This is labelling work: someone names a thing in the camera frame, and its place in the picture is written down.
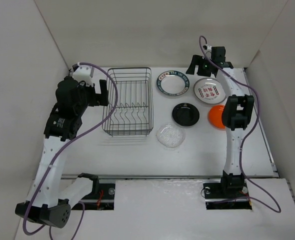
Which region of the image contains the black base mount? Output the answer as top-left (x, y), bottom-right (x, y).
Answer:
top-left (201, 182), bottom-right (252, 210)
top-left (81, 182), bottom-right (116, 211)

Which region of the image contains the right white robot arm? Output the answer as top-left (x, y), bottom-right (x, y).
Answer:
top-left (186, 43), bottom-right (258, 200)

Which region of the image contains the black plate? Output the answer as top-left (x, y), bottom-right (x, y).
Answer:
top-left (171, 102), bottom-right (200, 127)

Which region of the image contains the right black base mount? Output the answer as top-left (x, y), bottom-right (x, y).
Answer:
top-left (201, 182), bottom-right (252, 210)

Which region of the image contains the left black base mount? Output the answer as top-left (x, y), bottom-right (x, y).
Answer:
top-left (81, 182), bottom-right (116, 211)

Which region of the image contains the red patterned white plate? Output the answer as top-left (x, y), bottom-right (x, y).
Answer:
top-left (193, 77), bottom-right (226, 105)

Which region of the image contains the clear glass plate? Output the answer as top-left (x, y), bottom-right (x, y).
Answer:
top-left (155, 123), bottom-right (186, 149)

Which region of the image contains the grey wire dish rack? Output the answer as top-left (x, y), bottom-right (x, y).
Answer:
top-left (102, 67), bottom-right (154, 137)

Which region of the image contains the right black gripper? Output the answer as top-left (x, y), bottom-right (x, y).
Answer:
top-left (185, 54), bottom-right (214, 77)

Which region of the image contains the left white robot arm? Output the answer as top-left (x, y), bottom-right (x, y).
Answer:
top-left (15, 76), bottom-right (109, 229)

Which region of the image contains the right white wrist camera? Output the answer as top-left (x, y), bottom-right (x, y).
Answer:
top-left (203, 44), bottom-right (212, 54)

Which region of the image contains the orange plate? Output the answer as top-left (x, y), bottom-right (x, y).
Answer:
top-left (207, 105), bottom-right (226, 130)

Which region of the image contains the green rimmed white plate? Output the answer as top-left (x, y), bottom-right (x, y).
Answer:
top-left (156, 70), bottom-right (190, 97)

